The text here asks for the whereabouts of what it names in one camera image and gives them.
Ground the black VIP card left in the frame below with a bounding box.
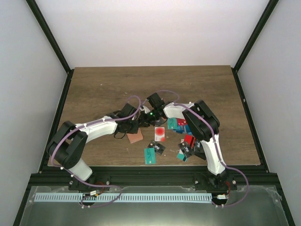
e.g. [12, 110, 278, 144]
[178, 141, 194, 158]

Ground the black VIP card right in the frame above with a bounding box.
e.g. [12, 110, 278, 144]
[193, 140, 204, 153]

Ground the grey metal tray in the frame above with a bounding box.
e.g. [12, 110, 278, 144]
[20, 186, 289, 226]

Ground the teal vip card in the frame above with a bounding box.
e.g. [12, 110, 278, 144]
[167, 118, 178, 129]
[144, 148, 156, 165]

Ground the black card right bottom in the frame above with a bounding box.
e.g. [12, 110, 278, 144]
[194, 152, 206, 160]

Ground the black aluminium frame rail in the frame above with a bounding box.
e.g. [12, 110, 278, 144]
[14, 68, 294, 226]

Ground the white red circle card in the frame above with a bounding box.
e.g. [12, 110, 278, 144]
[154, 127, 165, 142]

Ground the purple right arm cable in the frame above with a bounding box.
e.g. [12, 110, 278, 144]
[142, 89, 249, 208]

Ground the plain red card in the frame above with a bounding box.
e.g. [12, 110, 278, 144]
[184, 135, 195, 147]

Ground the teal VIP card bottom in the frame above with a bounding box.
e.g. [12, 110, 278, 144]
[144, 148, 156, 165]

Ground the black vip card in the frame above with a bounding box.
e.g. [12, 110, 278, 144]
[193, 140, 204, 153]
[148, 140, 166, 155]
[178, 141, 194, 158]

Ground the black VIP card lower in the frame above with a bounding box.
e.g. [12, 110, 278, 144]
[148, 140, 166, 155]

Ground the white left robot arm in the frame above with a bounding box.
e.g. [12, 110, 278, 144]
[46, 103, 139, 190]

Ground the white slotted cable duct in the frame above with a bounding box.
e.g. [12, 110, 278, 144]
[34, 193, 212, 203]

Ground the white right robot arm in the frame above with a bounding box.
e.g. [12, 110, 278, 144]
[138, 93, 226, 190]

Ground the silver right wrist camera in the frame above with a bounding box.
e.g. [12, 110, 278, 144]
[140, 105, 151, 114]

